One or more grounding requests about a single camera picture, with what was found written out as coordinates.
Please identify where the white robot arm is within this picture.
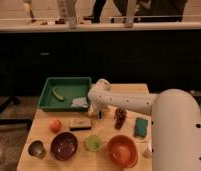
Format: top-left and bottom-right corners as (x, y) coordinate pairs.
(88, 79), (201, 171)

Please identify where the purple bowl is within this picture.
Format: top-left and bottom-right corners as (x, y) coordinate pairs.
(50, 132), (78, 161)

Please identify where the orange bowl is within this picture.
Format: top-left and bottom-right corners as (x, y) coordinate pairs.
(106, 135), (138, 168)

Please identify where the folded grey cloth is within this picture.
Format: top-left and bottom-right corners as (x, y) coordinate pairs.
(71, 97), (89, 108)

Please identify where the brown rectangular block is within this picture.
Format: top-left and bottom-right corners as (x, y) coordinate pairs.
(69, 119), (91, 131)

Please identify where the bunch of dark grapes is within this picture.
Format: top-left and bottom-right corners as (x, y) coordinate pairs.
(114, 108), (127, 130)

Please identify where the green plastic tray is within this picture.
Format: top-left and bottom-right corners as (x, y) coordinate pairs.
(38, 77), (91, 112)

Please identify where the light green cup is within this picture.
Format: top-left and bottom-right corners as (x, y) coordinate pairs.
(85, 135), (101, 152)

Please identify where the green pickle in tray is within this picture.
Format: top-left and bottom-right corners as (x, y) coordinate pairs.
(52, 87), (65, 101)

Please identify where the orange fruit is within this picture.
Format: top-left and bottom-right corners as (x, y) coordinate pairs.
(49, 119), (62, 134)

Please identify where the teal sponge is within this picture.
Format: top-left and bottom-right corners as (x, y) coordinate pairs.
(134, 117), (148, 138)

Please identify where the metal cup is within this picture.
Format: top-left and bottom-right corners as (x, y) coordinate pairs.
(28, 140), (46, 158)

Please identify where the white paper cup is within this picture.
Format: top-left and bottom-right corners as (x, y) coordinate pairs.
(143, 148), (152, 158)

